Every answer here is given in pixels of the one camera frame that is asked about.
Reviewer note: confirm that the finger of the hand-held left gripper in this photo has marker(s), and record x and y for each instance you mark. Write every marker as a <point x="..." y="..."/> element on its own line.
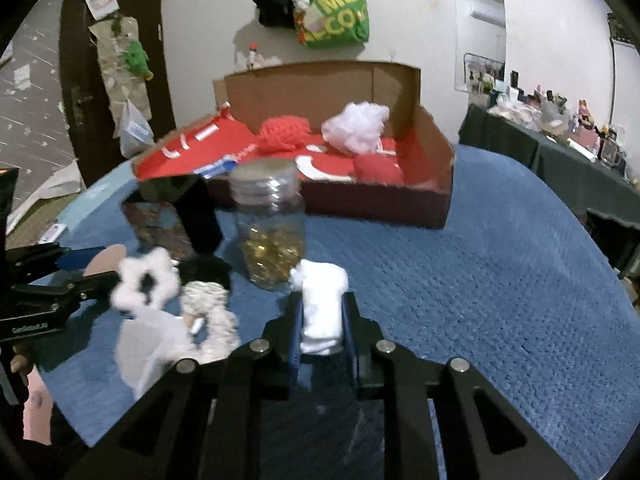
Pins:
<point x="75" y="290"/>
<point x="75" y="260"/>

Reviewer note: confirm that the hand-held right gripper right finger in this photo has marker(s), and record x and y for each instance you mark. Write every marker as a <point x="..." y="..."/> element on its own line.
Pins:
<point x="350" y="330"/>

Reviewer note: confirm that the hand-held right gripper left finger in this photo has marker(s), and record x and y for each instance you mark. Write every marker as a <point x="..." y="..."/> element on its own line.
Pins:
<point x="296" y="330"/>

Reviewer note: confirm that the beige round powder puff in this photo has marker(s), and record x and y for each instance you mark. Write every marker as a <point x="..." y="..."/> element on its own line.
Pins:
<point x="102" y="260"/>

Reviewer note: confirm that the white sock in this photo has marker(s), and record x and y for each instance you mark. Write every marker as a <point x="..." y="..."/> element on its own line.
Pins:
<point x="322" y="300"/>

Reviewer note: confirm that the white fluffy scrunchie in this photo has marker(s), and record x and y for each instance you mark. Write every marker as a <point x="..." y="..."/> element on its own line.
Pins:
<point x="125" y="285"/>

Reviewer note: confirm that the cream crochet scrunchie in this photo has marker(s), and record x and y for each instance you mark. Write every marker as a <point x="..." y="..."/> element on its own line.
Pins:
<point x="220" y="325"/>

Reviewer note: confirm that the thin white cloth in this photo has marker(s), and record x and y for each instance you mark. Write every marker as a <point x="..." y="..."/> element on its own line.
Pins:
<point x="150" y="350"/>

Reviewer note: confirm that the black fluffy scrunchie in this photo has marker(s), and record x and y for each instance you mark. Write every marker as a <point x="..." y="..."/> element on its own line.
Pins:
<point x="210" y="270"/>

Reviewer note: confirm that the red foam mesh net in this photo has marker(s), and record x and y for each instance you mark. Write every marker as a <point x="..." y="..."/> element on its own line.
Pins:
<point x="282" y="132"/>

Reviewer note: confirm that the white mesh bath loofah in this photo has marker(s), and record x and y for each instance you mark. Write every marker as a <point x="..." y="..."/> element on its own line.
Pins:
<point x="355" y="127"/>

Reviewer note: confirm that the cardboard box with red lining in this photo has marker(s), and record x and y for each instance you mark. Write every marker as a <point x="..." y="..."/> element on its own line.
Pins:
<point x="350" y="90"/>

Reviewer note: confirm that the person's left hand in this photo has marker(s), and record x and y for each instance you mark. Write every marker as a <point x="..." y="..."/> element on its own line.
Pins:
<point x="22" y="360"/>

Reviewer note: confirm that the light blue sheet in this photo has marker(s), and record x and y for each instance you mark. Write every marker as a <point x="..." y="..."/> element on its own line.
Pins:
<point x="80" y="212"/>

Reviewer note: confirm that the pink cloth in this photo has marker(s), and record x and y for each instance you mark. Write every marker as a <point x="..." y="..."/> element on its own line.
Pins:
<point x="40" y="400"/>

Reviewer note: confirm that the white paper sheet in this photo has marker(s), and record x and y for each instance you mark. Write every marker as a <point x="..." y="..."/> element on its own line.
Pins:
<point x="50" y="187"/>

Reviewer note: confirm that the glass jar with gold contents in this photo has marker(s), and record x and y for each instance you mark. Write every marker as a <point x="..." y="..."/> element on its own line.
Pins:
<point x="270" y="220"/>

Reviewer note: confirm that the black rectangular case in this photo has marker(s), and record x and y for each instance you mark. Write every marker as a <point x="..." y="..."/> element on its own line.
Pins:
<point x="200" y="220"/>

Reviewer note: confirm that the blue textured blanket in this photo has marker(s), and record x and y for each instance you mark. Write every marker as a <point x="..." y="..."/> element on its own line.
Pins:
<point x="475" y="285"/>

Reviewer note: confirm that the clear plastic bag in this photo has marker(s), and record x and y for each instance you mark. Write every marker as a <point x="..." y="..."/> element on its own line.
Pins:
<point x="135" y="132"/>

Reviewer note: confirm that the hanging patterned organizer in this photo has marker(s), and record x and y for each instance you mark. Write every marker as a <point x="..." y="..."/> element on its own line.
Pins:
<point x="120" y="65"/>

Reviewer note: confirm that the green plush toy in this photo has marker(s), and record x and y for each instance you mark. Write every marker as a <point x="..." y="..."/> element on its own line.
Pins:
<point x="136" y="59"/>

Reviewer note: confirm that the dark wooden door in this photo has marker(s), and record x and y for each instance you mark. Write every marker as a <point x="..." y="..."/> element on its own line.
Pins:
<point x="80" y="50"/>

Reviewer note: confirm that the table with dark green cloth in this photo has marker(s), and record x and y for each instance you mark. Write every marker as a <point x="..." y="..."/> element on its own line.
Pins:
<point x="560" y="170"/>

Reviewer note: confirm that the white bottle red cap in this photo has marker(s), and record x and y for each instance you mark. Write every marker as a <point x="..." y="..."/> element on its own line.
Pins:
<point x="252" y="56"/>

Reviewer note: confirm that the cosmetics clutter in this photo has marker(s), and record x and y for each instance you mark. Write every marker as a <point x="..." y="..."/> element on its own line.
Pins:
<point x="550" y="110"/>

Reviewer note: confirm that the green tote bag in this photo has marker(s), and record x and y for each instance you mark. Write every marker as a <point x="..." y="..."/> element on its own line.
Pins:
<point x="340" y="15"/>

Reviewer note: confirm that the white cabinet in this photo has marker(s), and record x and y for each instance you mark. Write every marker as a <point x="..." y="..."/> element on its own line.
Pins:
<point x="627" y="85"/>

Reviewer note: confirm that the dark patterned suitcase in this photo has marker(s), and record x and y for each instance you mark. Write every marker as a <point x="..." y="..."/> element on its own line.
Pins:
<point x="619" y="30"/>

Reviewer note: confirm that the wall mirror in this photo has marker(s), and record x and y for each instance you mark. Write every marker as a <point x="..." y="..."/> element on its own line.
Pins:
<point x="480" y="35"/>

